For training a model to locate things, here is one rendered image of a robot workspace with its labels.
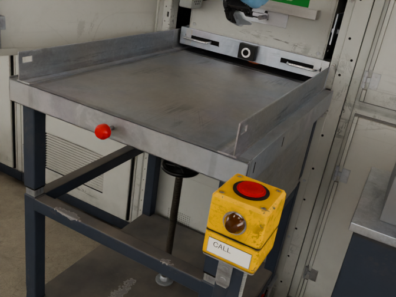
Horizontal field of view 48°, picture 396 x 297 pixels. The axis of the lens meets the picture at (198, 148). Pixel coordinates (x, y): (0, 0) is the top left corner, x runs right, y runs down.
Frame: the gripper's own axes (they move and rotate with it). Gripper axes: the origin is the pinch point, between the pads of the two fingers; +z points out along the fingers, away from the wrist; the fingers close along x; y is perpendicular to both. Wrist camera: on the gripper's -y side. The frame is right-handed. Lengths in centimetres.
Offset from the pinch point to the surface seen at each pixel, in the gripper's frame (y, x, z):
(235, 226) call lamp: 37, -54, -64
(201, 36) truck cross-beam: -18.9, -3.3, 17.8
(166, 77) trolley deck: -9.5, -26.8, -11.3
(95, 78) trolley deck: -20.1, -35.5, -26.6
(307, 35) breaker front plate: 17.2, 4.4, 14.5
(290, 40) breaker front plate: 12.4, 1.9, 15.9
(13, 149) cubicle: -110, -70, 52
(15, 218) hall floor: -83, -96, 39
